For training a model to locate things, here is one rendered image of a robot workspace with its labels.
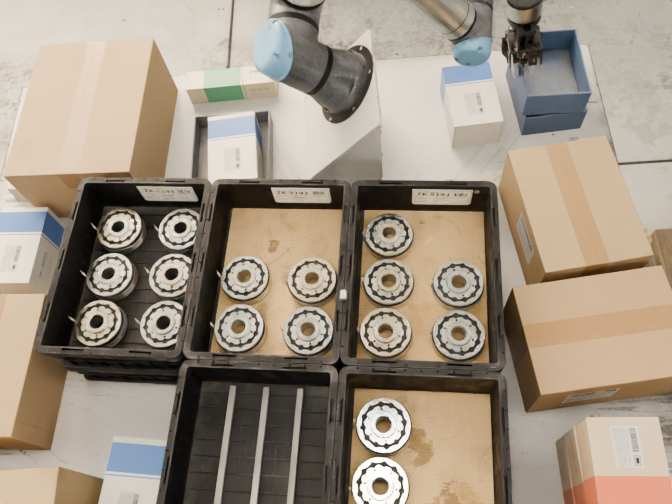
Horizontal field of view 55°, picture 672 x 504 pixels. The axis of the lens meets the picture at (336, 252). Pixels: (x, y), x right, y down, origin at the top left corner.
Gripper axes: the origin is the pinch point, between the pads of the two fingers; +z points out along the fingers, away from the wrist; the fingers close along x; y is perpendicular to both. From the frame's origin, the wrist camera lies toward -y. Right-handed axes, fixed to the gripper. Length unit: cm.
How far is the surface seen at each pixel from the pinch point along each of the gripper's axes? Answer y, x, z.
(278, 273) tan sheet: 52, -57, -7
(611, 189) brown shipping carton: 36.6, 14.4, -0.6
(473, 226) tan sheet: 42.7, -14.8, -1.6
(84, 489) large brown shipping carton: 95, -94, -8
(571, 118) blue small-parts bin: 9.2, 11.4, 10.3
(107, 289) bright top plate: 56, -92, -15
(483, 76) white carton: -1.9, -8.7, 3.3
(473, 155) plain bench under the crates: 15.6, -12.9, 11.8
